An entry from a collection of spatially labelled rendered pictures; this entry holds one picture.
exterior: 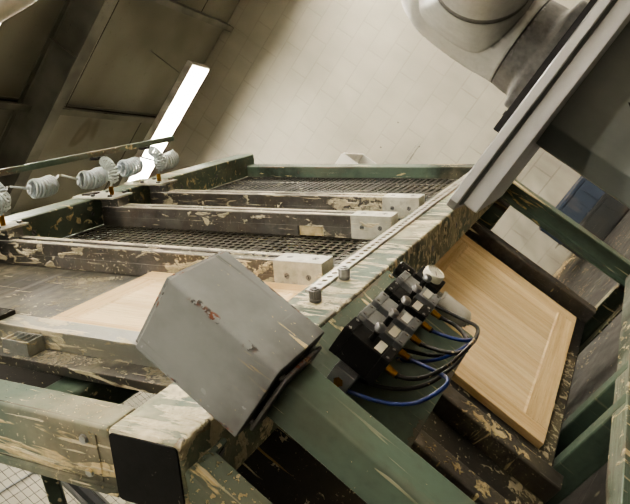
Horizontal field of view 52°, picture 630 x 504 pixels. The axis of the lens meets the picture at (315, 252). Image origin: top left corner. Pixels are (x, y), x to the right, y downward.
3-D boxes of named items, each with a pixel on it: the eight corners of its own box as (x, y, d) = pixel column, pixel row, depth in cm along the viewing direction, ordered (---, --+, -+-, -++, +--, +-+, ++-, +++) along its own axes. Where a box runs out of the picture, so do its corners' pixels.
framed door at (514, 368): (538, 449, 168) (543, 444, 167) (370, 315, 179) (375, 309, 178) (573, 321, 245) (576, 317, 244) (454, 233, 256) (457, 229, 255)
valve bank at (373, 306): (451, 409, 91) (319, 301, 95) (397, 469, 98) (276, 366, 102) (514, 292, 134) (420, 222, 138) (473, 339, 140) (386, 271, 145)
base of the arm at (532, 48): (585, 21, 114) (558, 3, 115) (591, 2, 94) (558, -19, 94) (518, 109, 121) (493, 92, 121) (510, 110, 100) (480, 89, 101)
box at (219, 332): (286, 378, 70) (165, 275, 74) (240, 444, 76) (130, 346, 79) (332, 335, 80) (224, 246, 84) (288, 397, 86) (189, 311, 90)
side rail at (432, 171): (474, 193, 270) (474, 166, 267) (248, 188, 319) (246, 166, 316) (478, 189, 277) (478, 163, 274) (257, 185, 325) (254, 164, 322)
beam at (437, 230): (189, 522, 83) (178, 446, 80) (117, 500, 88) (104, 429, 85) (508, 189, 272) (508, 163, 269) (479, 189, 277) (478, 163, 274)
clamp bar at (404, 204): (417, 221, 204) (415, 144, 197) (126, 209, 256) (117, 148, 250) (427, 214, 212) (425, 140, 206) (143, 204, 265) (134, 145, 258)
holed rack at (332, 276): (318, 293, 131) (318, 290, 131) (305, 292, 132) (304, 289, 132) (489, 163, 272) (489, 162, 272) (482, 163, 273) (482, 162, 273)
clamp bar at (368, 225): (389, 242, 182) (386, 157, 175) (77, 225, 234) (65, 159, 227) (401, 233, 190) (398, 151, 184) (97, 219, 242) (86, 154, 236)
